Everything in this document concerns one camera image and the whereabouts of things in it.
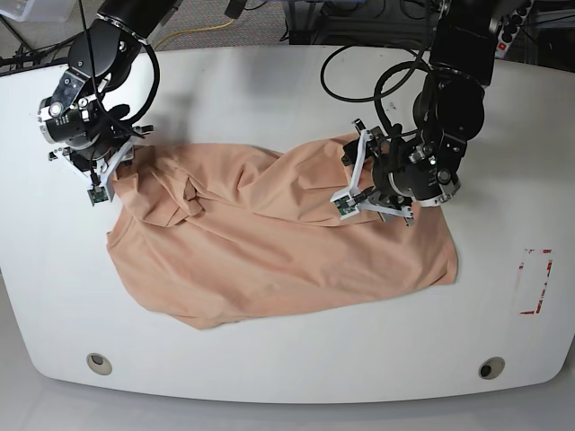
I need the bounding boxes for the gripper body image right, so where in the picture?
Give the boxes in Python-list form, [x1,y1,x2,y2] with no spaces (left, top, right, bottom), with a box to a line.
[341,119,413,206]

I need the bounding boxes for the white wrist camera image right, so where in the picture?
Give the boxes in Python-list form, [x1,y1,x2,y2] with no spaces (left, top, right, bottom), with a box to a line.
[331,120,414,226]

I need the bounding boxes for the yellow cable on floor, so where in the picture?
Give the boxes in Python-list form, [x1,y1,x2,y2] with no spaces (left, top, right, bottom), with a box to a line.
[152,17,234,53]

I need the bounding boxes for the right table cable grommet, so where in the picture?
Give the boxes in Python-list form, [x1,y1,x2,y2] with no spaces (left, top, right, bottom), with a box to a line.
[478,356,506,380]

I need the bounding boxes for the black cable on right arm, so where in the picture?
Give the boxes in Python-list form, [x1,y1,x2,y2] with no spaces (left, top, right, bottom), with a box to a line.
[107,44,162,131]

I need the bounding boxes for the black robot arm image left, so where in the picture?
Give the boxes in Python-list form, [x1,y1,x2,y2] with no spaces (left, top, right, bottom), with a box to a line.
[38,0,180,189]

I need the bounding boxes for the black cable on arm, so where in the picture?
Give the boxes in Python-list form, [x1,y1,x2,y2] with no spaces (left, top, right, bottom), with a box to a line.
[320,42,432,131]
[107,44,162,131]

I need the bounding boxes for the peach T-shirt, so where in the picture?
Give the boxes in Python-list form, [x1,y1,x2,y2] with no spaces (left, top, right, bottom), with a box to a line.
[107,136,458,330]

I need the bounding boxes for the table cable grommet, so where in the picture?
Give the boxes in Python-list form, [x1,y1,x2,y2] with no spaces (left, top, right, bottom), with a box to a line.
[478,356,506,380]
[86,353,112,376]

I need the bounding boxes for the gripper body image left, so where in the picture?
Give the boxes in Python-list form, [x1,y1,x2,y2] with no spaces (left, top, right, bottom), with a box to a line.
[47,124,154,187]

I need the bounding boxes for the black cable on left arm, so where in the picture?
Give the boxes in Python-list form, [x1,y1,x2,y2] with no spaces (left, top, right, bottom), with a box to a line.
[320,42,432,131]

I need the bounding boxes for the red tape rectangle marking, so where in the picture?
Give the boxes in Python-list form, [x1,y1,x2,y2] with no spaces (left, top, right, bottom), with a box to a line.
[514,249,553,316]

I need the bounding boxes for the white power strip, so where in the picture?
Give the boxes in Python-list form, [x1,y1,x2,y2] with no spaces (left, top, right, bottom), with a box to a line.
[495,1,534,59]

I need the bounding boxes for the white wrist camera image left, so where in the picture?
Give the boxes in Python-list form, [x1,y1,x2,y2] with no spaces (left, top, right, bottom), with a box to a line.
[88,138,135,207]

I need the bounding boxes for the clear plastic storage box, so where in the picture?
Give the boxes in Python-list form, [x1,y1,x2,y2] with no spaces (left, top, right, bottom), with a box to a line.
[0,0,75,22]

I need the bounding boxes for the left table cable grommet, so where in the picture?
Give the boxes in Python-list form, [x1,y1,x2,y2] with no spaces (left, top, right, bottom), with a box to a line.
[86,353,112,376]

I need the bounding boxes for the black equipment base on floor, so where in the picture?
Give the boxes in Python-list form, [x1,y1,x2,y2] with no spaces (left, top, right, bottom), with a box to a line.
[282,1,408,45]

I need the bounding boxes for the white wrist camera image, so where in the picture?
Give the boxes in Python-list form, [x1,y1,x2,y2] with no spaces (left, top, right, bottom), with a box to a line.
[331,120,414,226]
[88,138,135,207]

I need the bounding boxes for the black tripod stand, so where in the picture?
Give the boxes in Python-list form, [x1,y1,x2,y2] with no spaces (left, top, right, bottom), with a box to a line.
[1,36,75,72]

